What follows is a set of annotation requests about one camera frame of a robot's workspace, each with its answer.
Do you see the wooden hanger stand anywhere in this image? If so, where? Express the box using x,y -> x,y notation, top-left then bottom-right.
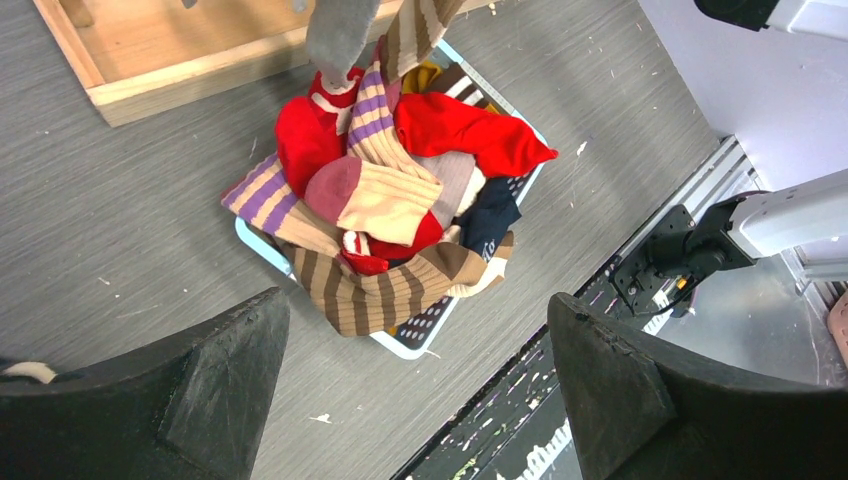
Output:
33,0 -> 492,128

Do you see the red sock in basket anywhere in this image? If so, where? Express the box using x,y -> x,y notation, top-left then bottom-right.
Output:
394,92 -> 559,178

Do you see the navy sock in basket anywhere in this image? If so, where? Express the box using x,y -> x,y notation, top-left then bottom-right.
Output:
455,177 -> 521,262

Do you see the brown beige striped sock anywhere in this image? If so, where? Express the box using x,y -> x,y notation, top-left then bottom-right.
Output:
283,231 -> 514,337

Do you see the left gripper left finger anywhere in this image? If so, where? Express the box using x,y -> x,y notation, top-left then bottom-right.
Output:
1,287 -> 290,479

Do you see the beige maroon-toe sock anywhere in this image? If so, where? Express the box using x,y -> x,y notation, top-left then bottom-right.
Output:
304,156 -> 442,246

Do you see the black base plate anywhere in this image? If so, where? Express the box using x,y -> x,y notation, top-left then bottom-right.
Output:
394,205 -> 697,479

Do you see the brown striped hanging sock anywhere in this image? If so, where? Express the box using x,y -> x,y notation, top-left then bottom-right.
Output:
380,0 -> 464,83

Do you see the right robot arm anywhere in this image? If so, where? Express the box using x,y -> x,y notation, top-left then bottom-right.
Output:
642,1 -> 847,258

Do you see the grey white hanging sock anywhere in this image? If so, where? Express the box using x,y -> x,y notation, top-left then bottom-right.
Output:
305,0 -> 381,86

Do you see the purple striped beige sock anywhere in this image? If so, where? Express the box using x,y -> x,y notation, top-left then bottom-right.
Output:
222,61 -> 442,259

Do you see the grey sock in basket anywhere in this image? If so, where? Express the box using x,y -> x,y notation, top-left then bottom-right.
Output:
413,151 -> 486,228

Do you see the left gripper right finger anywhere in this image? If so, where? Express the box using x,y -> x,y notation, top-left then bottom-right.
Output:
547,293 -> 847,479

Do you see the light blue plastic basket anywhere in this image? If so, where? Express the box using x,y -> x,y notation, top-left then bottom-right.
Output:
234,40 -> 524,360

